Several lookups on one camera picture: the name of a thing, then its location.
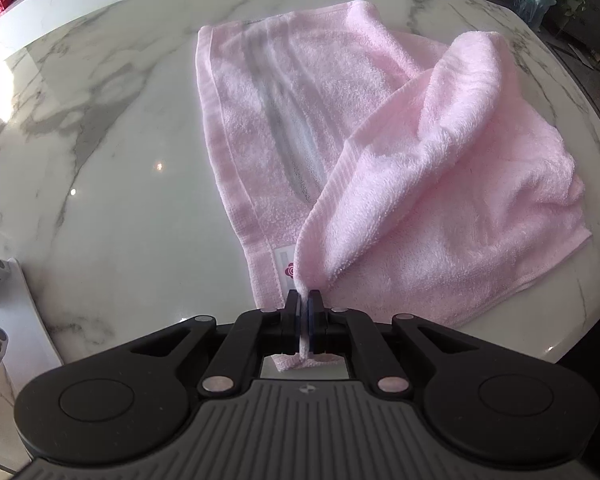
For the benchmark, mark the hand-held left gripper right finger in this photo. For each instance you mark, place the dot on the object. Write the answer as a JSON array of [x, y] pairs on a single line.
[[314, 321]]

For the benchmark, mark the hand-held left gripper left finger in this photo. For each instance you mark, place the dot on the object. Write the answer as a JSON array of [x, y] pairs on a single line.
[[295, 321]]

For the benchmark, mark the pink towel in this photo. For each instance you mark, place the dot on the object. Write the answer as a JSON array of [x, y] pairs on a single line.
[[395, 170]]

